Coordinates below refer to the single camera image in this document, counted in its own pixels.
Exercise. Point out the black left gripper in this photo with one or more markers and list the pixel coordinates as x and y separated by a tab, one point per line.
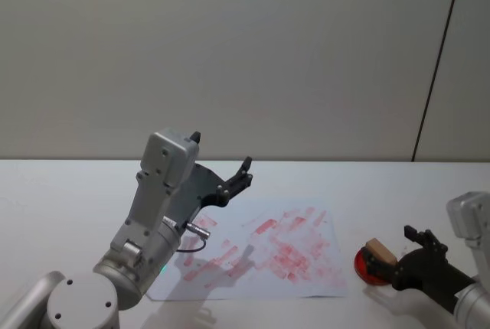
195	187

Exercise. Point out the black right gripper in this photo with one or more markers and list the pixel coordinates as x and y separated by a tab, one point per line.
425	271

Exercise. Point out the wooden block stamp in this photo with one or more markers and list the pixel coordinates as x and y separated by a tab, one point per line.
381	250

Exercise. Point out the round red ink pad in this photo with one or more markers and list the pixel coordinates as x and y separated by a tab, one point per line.
361	268

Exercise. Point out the white paper with red marks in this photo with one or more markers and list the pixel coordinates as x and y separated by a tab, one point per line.
268	260

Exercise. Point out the thin dark wall strip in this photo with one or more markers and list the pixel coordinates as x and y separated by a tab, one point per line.
436	65

